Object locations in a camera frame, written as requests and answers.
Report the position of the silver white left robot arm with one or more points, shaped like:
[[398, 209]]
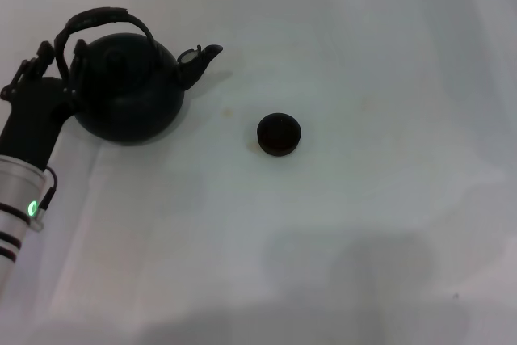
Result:
[[16, 207]]

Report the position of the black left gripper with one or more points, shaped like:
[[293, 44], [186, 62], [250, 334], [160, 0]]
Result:
[[36, 114]]

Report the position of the small dark teacup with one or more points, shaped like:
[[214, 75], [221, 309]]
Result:
[[278, 135]]

